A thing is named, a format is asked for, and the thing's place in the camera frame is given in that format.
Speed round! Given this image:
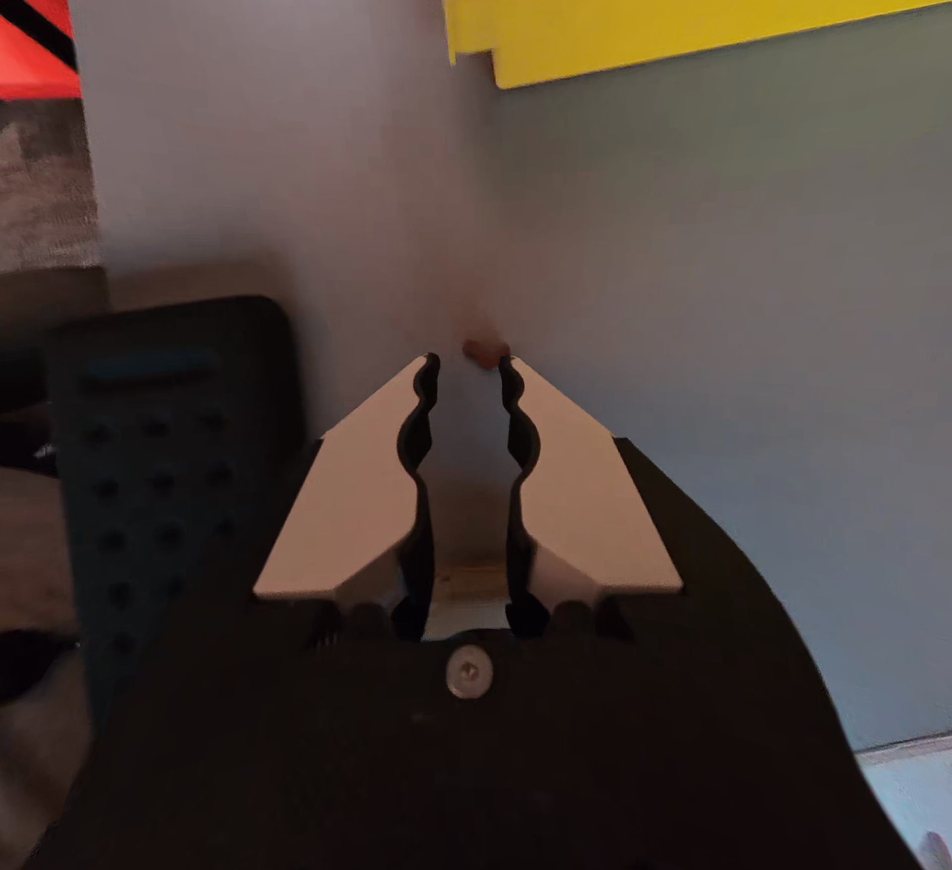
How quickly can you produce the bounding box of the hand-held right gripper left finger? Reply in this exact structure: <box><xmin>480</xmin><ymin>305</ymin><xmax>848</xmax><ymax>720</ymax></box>
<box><xmin>253</xmin><ymin>352</ymin><xmax>441</xmax><ymax>642</ymax></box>

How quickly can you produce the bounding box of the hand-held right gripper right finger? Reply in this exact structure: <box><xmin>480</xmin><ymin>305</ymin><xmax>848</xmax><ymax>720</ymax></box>
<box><xmin>497</xmin><ymin>355</ymin><xmax>685</xmax><ymax>639</ymax></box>

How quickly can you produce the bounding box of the grey desk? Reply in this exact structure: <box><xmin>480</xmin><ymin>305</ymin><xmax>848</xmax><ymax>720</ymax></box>
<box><xmin>56</xmin><ymin>0</ymin><xmax>952</xmax><ymax>754</ymax></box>

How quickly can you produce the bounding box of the black perforated panel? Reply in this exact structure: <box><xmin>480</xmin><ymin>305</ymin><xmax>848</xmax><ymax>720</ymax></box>
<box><xmin>46</xmin><ymin>296</ymin><xmax>304</xmax><ymax>730</ymax></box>

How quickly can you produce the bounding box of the red box with black stripe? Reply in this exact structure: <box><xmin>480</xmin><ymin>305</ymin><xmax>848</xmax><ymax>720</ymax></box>
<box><xmin>0</xmin><ymin>0</ymin><xmax>81</xmax><ymax>102</ymax></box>

